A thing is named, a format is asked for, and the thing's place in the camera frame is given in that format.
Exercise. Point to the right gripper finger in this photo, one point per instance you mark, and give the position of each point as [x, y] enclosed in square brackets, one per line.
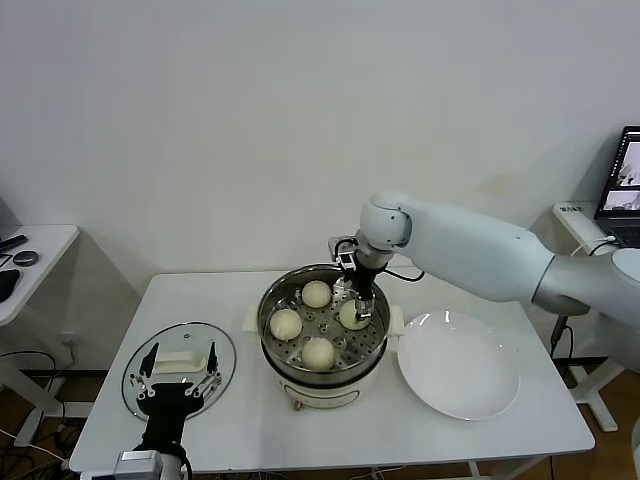
[365, 306]

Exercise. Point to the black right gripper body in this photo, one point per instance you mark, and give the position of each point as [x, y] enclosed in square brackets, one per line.
[364, 282]

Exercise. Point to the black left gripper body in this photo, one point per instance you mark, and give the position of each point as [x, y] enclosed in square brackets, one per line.
[170, 405]

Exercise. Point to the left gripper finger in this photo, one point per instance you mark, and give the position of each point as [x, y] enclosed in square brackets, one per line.
[140, 385]
[207, 380]

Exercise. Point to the white steamed baozi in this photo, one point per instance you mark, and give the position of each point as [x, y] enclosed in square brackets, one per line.
[316, 294]
[318, 354]
[286, 325]
[349, 316]

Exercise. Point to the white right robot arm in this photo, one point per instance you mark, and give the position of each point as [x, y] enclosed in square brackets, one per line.
[475, 250]

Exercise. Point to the stainless steel steamer basket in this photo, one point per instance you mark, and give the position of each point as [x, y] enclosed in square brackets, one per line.
[325, 327]

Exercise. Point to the cream electric cooking pot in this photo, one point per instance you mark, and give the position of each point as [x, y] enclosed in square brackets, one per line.
[325, 392]

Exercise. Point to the white round plate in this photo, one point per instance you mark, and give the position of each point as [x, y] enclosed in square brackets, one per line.
[455, 365]

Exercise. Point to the black computer mouse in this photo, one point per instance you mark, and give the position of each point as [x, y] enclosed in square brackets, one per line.
[7, 285]

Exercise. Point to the black round puck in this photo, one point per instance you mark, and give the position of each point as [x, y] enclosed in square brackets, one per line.
[26, 258]

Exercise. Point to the white desk with mouse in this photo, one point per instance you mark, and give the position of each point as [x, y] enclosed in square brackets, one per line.
[45, 240]

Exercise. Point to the black remote stick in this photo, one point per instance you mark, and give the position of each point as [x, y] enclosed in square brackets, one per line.
[12, 243]

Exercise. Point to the white desk with laptop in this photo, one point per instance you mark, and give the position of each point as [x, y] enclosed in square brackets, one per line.
[575, 225]

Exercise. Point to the small desk label sticker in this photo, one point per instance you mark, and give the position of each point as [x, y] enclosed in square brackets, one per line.
[571, 209]

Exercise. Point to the dark open laptop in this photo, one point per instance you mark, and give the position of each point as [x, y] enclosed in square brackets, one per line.
[625, 170]

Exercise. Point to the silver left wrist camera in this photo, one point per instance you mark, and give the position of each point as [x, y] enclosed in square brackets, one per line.
[140, 465]

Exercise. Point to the white wall socket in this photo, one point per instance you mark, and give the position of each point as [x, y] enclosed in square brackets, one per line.
[71, 341]

